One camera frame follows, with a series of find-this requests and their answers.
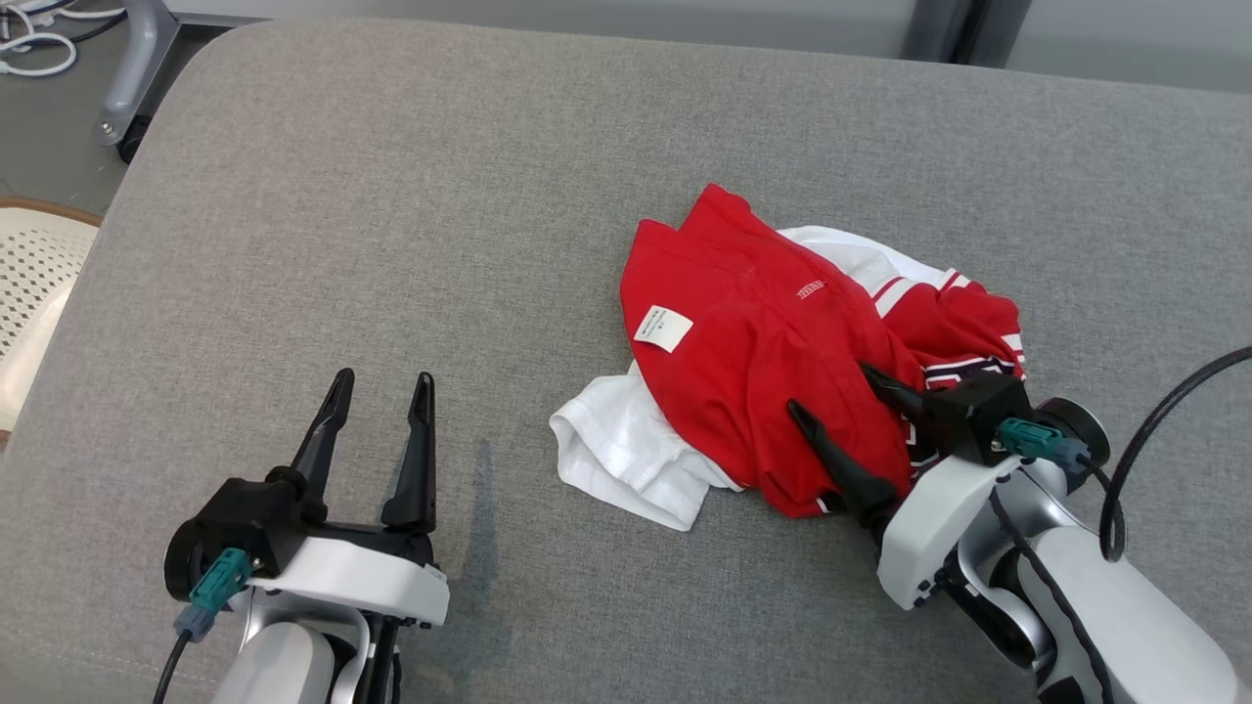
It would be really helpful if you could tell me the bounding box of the white floor cable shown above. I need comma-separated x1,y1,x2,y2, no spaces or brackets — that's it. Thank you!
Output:
0,0,128,30
0,31,79,78

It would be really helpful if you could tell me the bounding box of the grey metal wall post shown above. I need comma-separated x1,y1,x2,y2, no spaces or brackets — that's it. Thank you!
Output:
900,0,1033,67

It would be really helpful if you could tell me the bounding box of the white perforated laundry basket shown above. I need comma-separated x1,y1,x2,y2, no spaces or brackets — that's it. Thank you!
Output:
0,196,104,436

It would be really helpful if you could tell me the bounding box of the grey metal stand leg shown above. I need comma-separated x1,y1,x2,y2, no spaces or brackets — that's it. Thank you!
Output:
93,0,182,165

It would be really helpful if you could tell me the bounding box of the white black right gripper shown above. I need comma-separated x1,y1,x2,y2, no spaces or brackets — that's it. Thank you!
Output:
786,364,1018,612

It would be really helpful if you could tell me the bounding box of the grey fabric sofa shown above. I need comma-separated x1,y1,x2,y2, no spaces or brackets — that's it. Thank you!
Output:
0,18,1252,704

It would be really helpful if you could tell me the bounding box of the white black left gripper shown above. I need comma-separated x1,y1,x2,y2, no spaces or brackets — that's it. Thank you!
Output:
246,368,451,627

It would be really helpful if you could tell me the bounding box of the red shirt with white sleeves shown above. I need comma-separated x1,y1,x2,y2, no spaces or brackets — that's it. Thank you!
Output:
549,183,969,533

